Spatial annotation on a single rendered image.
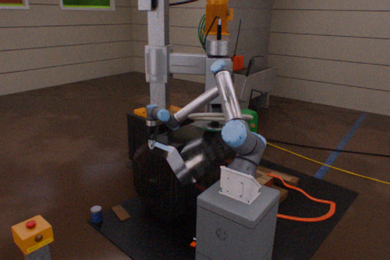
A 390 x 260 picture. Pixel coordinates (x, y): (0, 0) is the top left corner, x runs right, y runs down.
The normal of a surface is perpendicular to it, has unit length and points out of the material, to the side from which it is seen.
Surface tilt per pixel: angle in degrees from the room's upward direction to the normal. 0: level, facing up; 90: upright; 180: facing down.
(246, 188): 90
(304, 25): 90
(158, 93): 90
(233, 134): 52
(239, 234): 90
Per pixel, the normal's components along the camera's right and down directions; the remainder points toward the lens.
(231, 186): -0.58, 0.28
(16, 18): 0.81, 0.22
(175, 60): -0.20, 0.34
